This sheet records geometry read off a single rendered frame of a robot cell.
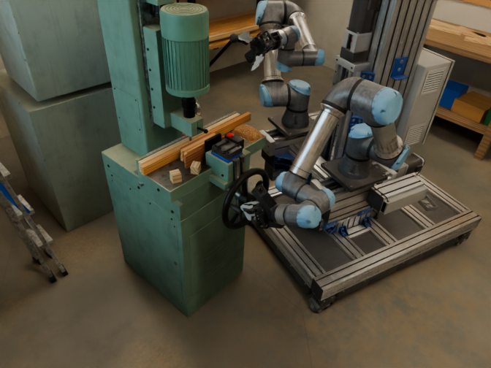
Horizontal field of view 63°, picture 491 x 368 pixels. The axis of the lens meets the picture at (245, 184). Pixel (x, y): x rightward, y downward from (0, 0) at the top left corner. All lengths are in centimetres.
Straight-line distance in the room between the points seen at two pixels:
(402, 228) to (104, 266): 183
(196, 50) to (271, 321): 144
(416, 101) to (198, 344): 162
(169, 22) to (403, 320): 191
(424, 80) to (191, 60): 112
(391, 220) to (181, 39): 175
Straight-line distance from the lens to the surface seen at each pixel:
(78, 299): 248
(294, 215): 134
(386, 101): 138
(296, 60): 191
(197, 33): 153
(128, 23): 169
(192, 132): 172
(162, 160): 172
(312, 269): 224
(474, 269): 294
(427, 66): 210
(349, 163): 187
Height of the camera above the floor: 191
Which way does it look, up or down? 38 degrees down
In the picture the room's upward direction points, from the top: 3 degrees clockwise
